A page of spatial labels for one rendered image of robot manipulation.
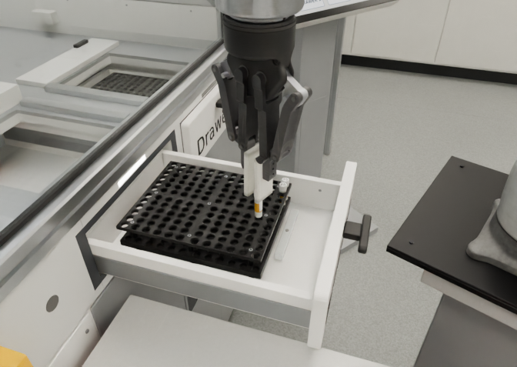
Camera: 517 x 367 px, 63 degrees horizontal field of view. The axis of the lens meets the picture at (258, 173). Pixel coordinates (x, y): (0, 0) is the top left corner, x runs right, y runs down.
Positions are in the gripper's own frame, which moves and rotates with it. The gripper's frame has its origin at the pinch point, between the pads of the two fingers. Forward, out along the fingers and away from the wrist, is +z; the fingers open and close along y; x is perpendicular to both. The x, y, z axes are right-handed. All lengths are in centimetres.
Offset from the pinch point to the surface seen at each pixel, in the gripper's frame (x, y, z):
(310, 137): -87, 48, 54
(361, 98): -217, 92, 100
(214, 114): -21.9, 31.6, 11.7
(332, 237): -3.4, -10.2, 7.6
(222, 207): -0.3, 7.5, 10.5
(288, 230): -7.2, -0.2, 15.5
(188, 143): -10.5, 27.3, 11.9
